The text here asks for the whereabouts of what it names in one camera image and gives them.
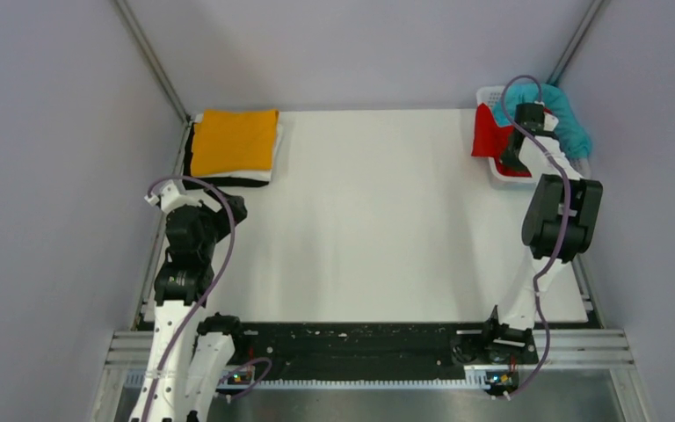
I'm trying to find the red t-shirt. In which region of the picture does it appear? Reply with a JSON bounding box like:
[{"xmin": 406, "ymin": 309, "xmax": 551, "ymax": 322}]
[{"xmin": 471, "ymin": 104, "xmax": 531, "ymax": 176}]

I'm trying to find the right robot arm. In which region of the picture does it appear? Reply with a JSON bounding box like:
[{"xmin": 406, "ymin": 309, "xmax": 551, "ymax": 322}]
[{"xmin": 452, "ymin": 101, "xmax": 603, "ymax": 365}]

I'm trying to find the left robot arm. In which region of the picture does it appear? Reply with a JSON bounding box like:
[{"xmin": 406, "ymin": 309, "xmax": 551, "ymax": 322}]
[{"xmin": 130, "ymin": 195, "xmax": 247, "ymax": 421}]

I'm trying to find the teal t-shirt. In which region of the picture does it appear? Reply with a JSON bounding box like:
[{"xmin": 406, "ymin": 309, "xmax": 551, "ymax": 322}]
[{"xmin": 478, "ymin": 83, "xmax": 592, "ymax": 160}]

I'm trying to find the black folded t-shirt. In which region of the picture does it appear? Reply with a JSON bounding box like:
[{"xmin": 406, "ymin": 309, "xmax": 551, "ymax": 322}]
[{"xmin": 182, "ymin": 123, "xmax": 270, "ymax": 188}]

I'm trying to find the white plastic basket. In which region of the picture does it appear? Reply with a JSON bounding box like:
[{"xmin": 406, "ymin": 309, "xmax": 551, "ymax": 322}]
[{"xmin": 475, "ymin": 85, "xmax": 592, "ymax": 188}]

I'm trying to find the orange folded t-shirt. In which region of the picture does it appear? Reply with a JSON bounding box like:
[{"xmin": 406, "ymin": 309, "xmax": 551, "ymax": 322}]
[{"xmin": 190, "ymin": 108, "xmax": 280, "ymax": 178}]

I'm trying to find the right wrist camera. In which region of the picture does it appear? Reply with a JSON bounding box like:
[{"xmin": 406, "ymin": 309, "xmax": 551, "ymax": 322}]
[{"xmin": 535, "ymin": 102, "xmax": 559, "ymax": 134}]

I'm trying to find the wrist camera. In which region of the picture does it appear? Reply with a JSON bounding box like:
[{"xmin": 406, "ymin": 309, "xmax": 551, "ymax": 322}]
[
  {"xmin": 144, "ymin": 177, "xmax": 222, "ymax": 215},
  {"xmin": 535, "ymin": 102, "xmax": 559, "ymax": 134}
]

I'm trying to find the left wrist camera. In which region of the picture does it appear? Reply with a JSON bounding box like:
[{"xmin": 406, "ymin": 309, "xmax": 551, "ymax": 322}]
[{"xmin": 144, "ymin": 177, "xmax": 222, "ymax": 215}]

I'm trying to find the right aluminium corner post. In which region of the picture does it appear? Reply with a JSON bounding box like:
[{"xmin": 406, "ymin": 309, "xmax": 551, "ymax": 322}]
[{"xmin": 547, "ymin": 0, "xmax": 611, "ymax": 86}]

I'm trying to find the aluminium corner post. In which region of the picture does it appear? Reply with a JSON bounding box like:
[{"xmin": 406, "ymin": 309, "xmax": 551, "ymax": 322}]
[
  {"xmin": 547, "ymin": 0, "xmax": 611, "ymax": 86},
  {"xmin": 111, "ymin": 0, "xmax": 192, "ymax": 125}
]

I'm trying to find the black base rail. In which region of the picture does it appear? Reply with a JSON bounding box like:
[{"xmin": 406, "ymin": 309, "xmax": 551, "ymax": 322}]
[{"xmin": 139, "ymin": 318, "xmax": 600, "ymax": 386}]

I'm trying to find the left aluminium corner post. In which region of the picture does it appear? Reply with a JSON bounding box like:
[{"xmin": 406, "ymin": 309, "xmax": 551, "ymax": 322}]
[{"xmin": 111, "ymin": 0, "xmax": 192, "ymax": 125}]

